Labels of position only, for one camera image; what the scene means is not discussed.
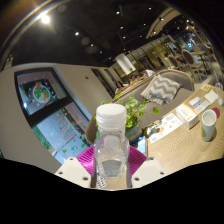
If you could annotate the white and orange tissue box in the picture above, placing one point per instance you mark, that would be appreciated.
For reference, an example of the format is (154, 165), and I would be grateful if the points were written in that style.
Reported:
(186, 115)

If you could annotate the group of ceiling lights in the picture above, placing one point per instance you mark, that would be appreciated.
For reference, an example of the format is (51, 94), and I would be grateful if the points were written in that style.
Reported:
(45, 19)

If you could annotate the green potted plant, blue pot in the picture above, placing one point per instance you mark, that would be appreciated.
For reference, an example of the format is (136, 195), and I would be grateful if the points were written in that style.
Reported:
(135, 111)

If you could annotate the clear white-capped plastic bottle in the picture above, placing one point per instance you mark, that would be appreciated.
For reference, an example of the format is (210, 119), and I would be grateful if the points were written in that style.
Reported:
(111, 143)

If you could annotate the grey chevron cushion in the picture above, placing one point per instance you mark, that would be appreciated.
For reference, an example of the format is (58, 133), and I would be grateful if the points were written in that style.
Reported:
(160, 89)

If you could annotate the white paper napkin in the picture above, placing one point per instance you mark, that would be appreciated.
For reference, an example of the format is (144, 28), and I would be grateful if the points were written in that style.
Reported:
(211, 96)

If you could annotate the white and green mug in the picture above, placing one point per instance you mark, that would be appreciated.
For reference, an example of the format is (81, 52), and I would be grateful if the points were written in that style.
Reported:
(208, 126)

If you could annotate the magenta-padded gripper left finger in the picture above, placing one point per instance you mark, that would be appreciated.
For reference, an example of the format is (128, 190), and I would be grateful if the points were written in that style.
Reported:
(71, 170)

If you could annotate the grey sofa with wooden frame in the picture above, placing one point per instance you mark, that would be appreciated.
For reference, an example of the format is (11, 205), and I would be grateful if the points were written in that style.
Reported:
(173, 100)

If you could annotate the group of dining chairs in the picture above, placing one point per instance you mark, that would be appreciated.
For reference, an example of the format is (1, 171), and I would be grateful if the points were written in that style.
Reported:
(188, 60)

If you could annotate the small light blue box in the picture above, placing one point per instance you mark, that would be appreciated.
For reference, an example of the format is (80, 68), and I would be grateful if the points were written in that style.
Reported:
(141, 145)

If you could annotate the pill blister pack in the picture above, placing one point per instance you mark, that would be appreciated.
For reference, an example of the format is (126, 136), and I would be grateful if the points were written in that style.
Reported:
(101, 183)

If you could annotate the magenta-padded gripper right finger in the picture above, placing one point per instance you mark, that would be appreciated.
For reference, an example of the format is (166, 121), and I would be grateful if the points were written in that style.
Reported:
(148, 170)

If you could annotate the small blue and white box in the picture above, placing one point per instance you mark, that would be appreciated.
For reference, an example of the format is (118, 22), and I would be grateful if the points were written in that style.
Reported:
(195, 101)

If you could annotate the printed paper leaflet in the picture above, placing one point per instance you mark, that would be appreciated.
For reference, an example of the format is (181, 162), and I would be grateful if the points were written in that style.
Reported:
(165, 126)

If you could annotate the person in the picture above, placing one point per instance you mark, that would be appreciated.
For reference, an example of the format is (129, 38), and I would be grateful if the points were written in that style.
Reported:
(134, 79)
(119, 87)
(147, 72)

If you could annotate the flat round red coaster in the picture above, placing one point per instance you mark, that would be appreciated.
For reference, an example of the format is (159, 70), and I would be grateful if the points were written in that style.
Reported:
(217, 112)

